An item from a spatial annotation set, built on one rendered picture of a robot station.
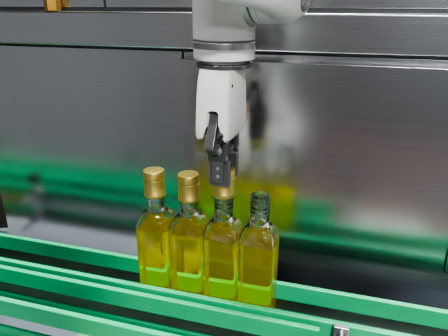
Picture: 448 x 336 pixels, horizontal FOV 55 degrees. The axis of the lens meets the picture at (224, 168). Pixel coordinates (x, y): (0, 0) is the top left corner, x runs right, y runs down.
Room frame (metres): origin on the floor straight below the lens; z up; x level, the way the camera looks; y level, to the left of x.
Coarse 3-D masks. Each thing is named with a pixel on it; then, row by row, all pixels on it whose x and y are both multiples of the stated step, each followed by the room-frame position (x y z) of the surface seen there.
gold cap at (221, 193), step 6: (234, 168) 0.61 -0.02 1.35; (234, 174) 0.60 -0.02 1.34; (234, 180) 0.60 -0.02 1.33; (216, 186) 0.59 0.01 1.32; (234, 186) 0.60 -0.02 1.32; (216, 192) 0.59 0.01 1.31; (222, 192) 0.59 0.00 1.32; (228, 192) 0.59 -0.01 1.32; (234, 192) 0.60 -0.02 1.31; (222, 198) 0.59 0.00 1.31; (228, 198) 0.59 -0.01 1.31
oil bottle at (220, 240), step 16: (208, 224) 0.60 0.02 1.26; (224, 224) 0.59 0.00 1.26; (240, 224) 0.61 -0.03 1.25; (208, 240) 0.59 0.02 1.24; (224, 240) 0.58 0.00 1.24; (208, 256) 0.59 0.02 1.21; (224, 256) 0.58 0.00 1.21; (208, 272) 0.59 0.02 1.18; (224, 272) 0.58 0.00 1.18; (208, 288) 0.59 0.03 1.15; (224, 288) 0.58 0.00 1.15
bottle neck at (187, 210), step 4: (180, 204) 0.62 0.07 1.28; (184, 204) 0.61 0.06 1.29; (188, 204) 0.61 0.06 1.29; (192, 204) 0.61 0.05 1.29; (196, 204) 0.62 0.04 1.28; (184, 208) 0.61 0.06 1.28; (188, 208) 0.61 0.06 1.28; (192, 208) 0.61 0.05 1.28; (196, 208) 0.62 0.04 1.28; (180, 212) 0.62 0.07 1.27; (184, 212) 0.61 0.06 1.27; (188, 212) 0.61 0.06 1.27; (192, 212) 0.61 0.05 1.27; (196, 212) 0.62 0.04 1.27; (184, 216) 0.61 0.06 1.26; (188, 216) 0.61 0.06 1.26; (192, 216) 0.61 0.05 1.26
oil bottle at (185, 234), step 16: (176, 224) 0.61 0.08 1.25; (192, 224) 0.60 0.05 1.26; (176, 240) 0.60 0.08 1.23; (192, 240) 0.59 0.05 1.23; (176, 256) 0.60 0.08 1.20; (192, 256) 0.59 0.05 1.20; (176, 272) 0.60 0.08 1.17; (192, 272) 0.60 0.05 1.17; (176, 288) 0.60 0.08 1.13; (192, 288) 0.60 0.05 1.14
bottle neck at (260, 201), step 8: (256, 192) 0.60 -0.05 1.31; (264, 192) 0.60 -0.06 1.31; (256, 200) 0.58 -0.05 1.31; (264, 200) 0.58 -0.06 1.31; (256, 208) 0.58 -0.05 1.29; (264, 208) 0.58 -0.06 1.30; (256, 216) 0.58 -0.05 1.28; (264, 216) 0.58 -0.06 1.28; (256, 224) 0.58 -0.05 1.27; (264, 224) 0.58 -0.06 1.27
